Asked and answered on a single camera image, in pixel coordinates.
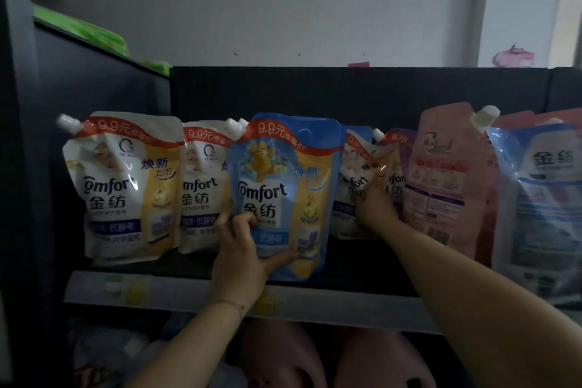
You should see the person's right hand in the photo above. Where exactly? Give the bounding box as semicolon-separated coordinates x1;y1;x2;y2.
352;178;401;235

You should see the person's left hand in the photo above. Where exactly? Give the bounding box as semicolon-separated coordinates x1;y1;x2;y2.
210;211;299;309

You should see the purple Comfort pouch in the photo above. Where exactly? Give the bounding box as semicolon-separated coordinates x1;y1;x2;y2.
372;128;418;220

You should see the dark metal shelf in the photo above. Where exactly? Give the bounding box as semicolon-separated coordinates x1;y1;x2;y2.
0;0;582;388

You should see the person's left forearm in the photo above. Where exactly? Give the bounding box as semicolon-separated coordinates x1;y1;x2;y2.
129;300;249;388

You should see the person's right forearm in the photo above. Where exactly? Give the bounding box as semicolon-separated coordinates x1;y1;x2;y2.
384;219;582;388

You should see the white refill pouch red lettering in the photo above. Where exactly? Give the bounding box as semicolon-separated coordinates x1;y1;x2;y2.
132;339;249;388
68;324;151;388

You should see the pink bagged item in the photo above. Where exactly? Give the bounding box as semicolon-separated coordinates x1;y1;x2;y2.
493;43;536;68

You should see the flat green pack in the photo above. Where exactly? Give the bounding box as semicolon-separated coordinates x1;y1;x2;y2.
32;5;132;59
141;60;173;78

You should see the thin chain bracelet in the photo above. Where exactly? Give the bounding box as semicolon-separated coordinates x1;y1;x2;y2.
210;298;249;316

